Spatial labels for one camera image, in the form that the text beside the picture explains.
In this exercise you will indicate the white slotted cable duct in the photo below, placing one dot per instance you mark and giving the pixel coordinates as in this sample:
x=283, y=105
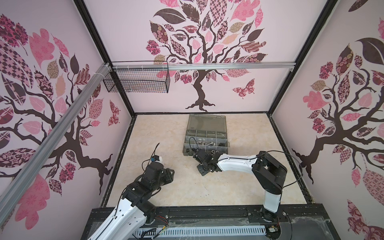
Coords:
x=225, y=231

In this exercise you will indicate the aluminium rail back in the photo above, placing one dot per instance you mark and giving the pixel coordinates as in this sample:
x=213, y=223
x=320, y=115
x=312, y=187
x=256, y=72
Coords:
x=221, y=66

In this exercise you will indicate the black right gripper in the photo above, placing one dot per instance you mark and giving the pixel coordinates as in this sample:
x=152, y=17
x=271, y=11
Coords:
x=202, y=160

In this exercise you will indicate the green transparent organizer box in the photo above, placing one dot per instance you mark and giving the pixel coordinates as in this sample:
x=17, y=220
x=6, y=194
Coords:
x=212, y=128

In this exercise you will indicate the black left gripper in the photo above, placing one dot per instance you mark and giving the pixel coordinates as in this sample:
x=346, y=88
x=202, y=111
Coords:
x=169, y=178

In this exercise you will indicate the aluminium rail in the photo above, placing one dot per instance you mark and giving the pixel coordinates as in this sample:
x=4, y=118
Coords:
x=24, y=179
x=221, y=66

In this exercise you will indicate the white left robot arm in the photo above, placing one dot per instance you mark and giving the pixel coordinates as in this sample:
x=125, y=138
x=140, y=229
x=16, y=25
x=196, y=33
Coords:
x=134, y=208

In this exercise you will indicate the black wire mesh basket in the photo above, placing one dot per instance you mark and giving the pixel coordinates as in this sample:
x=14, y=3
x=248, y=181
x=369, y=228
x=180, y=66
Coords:
x=138, y=77

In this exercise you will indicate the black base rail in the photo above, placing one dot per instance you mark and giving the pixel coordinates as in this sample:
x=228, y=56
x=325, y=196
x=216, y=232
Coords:
x=251, y=213

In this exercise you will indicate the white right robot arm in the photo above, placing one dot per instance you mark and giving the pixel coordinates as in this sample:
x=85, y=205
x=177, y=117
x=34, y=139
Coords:
x=270, y=173

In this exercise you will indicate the aluminium rail left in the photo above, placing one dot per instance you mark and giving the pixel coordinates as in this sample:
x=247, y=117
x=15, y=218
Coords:
x=24, y=179

